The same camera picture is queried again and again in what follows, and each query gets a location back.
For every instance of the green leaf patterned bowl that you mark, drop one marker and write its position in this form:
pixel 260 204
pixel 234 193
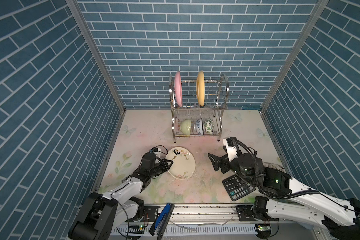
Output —
pixel 209 127

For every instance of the white floral ceramic plate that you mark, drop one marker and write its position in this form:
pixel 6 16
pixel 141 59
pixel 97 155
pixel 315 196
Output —
pixel 184 163

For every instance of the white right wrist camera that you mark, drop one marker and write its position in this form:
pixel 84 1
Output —
pixel 231 147

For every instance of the blue black stapler tool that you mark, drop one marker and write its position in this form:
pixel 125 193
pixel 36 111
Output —
pixel 159 226

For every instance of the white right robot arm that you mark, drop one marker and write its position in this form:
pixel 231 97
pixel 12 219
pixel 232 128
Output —
pixel 284 197

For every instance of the light green bowl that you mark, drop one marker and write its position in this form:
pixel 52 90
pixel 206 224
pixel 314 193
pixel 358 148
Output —
pixel 185 127

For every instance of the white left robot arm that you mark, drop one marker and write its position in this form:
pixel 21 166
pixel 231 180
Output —
pixel 101 213

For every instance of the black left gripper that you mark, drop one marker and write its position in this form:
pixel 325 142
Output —
pixel 163 162

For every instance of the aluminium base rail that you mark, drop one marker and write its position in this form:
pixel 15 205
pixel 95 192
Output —
pixel 217 222

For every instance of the black calculator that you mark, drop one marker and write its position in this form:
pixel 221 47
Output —
pixel 237 188

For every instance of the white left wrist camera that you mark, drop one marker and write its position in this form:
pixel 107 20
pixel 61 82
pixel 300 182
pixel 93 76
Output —
pixel 156 150

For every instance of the aluminium corner post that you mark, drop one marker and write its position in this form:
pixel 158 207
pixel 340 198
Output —
pixel 306 30
pixel 82 24

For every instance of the aluminium corner post left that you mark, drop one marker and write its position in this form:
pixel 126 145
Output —
pixel 82 24

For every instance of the clear plastic wrapper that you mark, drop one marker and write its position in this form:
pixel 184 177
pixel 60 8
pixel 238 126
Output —
pixel 274 166

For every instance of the aluminium corner post right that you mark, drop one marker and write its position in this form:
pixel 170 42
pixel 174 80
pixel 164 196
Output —
pixel 306 30

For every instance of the pink plastic plate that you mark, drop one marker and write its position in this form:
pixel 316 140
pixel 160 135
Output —
pixel 178 89

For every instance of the silver metal dish rack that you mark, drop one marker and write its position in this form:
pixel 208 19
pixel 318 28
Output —
pixel 216 100

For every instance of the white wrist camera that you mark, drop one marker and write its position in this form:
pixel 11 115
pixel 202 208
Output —
pixel 231 147
pixel 156 150

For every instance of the yellow plastic plate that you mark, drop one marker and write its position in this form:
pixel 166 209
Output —
pixel 201 88

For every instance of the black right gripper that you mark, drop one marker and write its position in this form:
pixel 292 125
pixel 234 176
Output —
pixel 218 161

